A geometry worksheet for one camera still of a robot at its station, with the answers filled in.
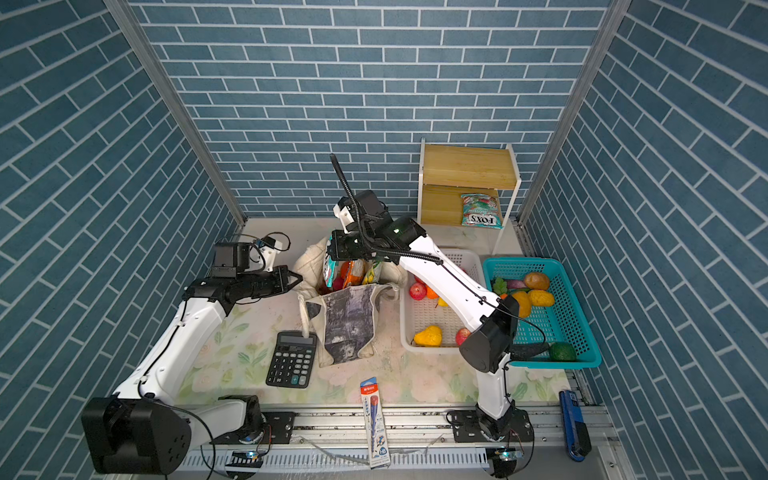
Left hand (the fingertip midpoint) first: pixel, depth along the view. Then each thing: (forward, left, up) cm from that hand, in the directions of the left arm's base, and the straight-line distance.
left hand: (302, 276), depth 79 cm
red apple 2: (+4, -33, -15) cm, 36 cm away
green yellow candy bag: (+2, -18, -3) cm, 19 cm away
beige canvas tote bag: (-10, -12, -5) cm, 16 cm away
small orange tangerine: (+3, -37, -15) cm, 40 cm away
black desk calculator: (-16, +4, -19) cm, 25 cm away
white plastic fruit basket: (-2, -32, -19) cm, 37 cm away
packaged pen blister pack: (-32, -20, -19) cm, 42 cm away
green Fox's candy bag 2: (-3, -9, +8) cm, 12 cm away
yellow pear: (-11, -35, -15) cm, 39 cm away
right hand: (+1, -7, +10) cm, 13 cm away
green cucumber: (-16, -72, -15) cm, 75 cm away
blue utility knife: (-35, -68, -16) cm, 78 cm away
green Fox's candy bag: (+26, -54, -1) cm, 60 cm away
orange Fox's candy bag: (+4, -13, -4) cm, 14 cm away
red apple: (-11, -44, -15) cm, 48 cm away
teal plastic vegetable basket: (-6, -76, -17) cm, 78 cm away
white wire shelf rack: (+29, -41, +13) cm, 52 cm away
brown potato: (+7, -72, -14) cm, 73 cm away
